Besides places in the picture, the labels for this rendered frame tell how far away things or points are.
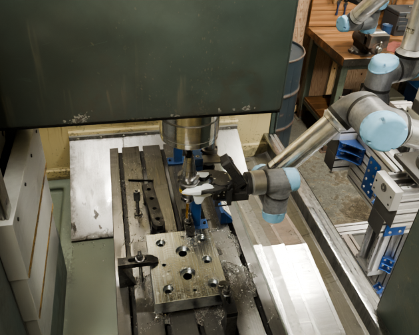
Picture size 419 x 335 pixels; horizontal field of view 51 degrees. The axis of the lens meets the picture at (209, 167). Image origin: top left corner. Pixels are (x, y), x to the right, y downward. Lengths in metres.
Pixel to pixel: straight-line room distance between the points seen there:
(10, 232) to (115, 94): 0.38
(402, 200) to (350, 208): 1.66
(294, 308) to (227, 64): 1.04
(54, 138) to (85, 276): 0.77
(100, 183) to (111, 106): 1.25
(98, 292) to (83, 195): 0.52
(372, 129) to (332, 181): 2.33
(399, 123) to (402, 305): 0.59
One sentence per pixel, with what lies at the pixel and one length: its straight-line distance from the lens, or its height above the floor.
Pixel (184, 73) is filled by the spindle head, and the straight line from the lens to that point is 0.96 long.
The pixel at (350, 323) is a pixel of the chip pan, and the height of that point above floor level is 0.67.
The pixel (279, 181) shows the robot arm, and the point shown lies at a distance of 1.32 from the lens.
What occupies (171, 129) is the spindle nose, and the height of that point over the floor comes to 1.52.
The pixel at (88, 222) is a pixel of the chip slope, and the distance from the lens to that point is 2.12.
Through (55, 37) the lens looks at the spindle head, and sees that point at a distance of 0.92.
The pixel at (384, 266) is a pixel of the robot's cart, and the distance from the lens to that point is 2.46.
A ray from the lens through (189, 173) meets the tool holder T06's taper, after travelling 1.23.
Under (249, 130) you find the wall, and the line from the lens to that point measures 2.46.
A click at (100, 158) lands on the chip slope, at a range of 2.28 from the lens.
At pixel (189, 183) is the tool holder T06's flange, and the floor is 1.32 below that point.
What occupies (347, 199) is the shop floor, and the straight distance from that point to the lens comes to 3.46.
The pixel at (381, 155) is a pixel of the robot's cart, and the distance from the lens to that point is 1.99.
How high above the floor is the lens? 2.08
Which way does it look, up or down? 36 degrees down
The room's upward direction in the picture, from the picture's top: 3 degrees clockwise
